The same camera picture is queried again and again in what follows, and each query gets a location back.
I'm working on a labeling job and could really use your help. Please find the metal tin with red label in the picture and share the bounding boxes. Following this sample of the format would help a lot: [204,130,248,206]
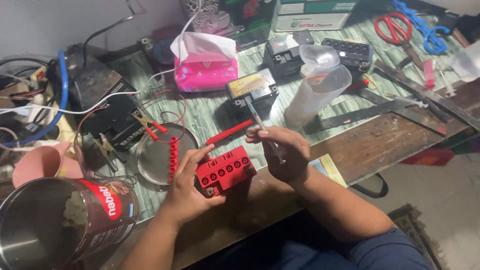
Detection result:
[0,177,140,270]

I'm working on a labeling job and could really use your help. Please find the thin red wire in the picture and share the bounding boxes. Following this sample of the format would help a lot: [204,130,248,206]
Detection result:
[74,89,188,177]

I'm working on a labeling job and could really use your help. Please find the red battery cap strip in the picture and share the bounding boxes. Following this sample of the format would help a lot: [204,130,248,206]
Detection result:
[168,136,179,183]

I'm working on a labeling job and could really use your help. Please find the red handled scissors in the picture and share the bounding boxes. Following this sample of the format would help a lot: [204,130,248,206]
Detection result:
[374,11,425,71]

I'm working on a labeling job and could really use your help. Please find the black battery with yellow label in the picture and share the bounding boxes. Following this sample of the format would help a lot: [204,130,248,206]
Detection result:
[225,68,280,114]

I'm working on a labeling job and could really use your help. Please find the pink tissue pack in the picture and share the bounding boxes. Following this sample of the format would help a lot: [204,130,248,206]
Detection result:
[170,31,239,93]

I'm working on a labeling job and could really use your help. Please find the red small battery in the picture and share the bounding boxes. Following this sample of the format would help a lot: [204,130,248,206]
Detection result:
[196,145,258,199]

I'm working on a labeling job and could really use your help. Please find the clear plastic measuring jug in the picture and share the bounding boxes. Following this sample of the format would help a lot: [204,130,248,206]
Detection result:
[283,44,353,127]

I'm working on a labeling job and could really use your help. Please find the heap of cables and parts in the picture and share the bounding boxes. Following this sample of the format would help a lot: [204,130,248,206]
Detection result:
[0,54,74,151]

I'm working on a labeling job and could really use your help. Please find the black and green box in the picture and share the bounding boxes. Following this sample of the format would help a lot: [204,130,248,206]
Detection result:
[224,0,279,52]

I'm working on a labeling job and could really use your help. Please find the person's right hand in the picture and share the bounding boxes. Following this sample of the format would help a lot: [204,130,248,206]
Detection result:
[245,125,312,185]

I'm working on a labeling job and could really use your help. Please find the alligator clip with black grips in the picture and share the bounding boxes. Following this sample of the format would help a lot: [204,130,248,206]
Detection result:
[93,133,120,173]

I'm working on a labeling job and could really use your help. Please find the white cable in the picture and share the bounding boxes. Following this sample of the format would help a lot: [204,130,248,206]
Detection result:
[0,0,203,116]

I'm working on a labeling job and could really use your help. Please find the dark grey round disc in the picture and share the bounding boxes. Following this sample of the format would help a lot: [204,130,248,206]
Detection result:
[151,37,178,70]

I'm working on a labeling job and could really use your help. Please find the alligator clip with red grips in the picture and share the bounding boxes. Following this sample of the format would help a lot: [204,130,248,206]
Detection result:
[131,109,169,142]

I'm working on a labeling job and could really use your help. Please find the person's left hand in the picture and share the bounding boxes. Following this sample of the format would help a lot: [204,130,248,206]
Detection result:
[162,144,227,226]

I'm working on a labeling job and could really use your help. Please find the small clear syringe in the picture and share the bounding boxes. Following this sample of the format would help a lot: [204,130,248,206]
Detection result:
[436,69,457,98]

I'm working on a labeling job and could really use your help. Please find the red handled screwdriver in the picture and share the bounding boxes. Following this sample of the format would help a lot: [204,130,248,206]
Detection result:
[200,119,254,148]

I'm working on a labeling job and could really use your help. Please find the dark metal square ruler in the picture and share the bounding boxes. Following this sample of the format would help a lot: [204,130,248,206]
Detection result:
[303,59,480,136]

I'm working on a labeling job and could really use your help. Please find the colourful striped cloth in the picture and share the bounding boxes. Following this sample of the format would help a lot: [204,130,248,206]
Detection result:
[398,134,480,168]

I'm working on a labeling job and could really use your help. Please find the blue hose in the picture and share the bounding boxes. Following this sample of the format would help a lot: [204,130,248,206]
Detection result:
[11,48,71,148]

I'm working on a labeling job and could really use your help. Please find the clear plastic syringe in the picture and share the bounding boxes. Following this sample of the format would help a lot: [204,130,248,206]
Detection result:
[244,97,286,166]

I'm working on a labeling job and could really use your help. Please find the black battery with open holes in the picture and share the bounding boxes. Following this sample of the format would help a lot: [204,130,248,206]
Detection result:
[321,37,374,73]

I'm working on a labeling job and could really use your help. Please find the clear syringe with needle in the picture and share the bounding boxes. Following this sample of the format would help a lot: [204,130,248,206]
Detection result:
[384,92,429,109]

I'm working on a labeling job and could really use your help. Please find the black cable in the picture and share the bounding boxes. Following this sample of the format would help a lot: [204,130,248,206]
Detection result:
[81,0,137,71]

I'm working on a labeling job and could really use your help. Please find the black white patterned box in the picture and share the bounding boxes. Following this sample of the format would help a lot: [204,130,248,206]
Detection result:
[181,0,236,37]

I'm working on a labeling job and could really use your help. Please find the patterned floor rug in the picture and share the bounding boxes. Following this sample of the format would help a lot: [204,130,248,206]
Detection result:
[387,203,449,270]

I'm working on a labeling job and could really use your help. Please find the black battery with grey label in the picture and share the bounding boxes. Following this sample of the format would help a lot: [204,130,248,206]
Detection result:
[262,29,315,78]

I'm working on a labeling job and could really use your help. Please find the black strap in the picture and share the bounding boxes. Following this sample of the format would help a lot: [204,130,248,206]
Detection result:
[350,173,389,199]

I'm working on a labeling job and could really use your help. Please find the blue plastic clamp tool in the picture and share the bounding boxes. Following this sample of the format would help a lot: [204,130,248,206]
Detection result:
[391,0,453,55]

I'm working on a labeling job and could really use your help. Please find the yellow rubber band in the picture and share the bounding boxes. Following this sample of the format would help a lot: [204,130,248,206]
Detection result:
[361,72,378,91]

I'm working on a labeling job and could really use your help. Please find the large black battery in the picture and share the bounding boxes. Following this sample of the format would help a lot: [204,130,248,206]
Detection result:
[67,44,151,152]

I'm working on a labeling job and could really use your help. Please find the pink plastic tube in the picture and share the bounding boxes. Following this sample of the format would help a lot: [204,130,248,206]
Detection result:
[422,58,436,91]

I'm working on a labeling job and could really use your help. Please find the printed paper leaflet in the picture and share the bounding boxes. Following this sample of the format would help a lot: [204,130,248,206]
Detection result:
[308,153,348,188]

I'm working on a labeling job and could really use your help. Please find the round metal lid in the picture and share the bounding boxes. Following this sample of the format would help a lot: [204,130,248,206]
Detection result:
[136,122,200,186]

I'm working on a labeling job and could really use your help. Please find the clear plastic container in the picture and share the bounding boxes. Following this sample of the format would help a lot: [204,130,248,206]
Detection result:
[449,39,480,83]

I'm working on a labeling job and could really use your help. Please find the pink plastic jug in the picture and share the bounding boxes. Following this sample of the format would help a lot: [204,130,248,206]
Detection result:
[12,141,85,188]

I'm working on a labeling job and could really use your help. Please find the white cardboard box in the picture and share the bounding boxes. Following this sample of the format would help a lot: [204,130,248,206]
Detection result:
[271,0,359,33]

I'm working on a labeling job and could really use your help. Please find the person's blue trousers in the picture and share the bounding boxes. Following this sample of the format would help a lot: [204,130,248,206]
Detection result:
[219,224,436,270]

